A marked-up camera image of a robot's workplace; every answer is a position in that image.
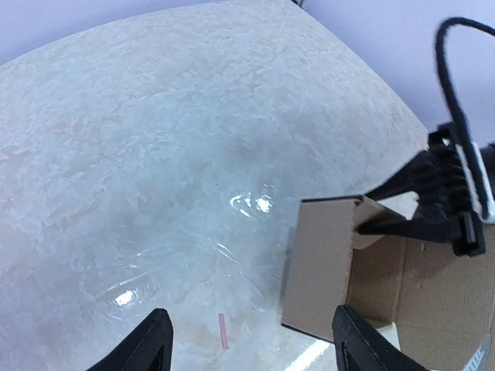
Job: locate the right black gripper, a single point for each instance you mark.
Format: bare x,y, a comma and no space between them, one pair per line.
445,209

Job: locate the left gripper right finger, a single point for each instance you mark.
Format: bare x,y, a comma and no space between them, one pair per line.
359,346

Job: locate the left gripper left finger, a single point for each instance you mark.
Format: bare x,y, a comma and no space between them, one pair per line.
147,347

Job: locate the brown cardboard box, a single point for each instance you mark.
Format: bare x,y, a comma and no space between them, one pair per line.
442,305

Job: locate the small pink stick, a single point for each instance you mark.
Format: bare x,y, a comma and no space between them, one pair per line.
223,331

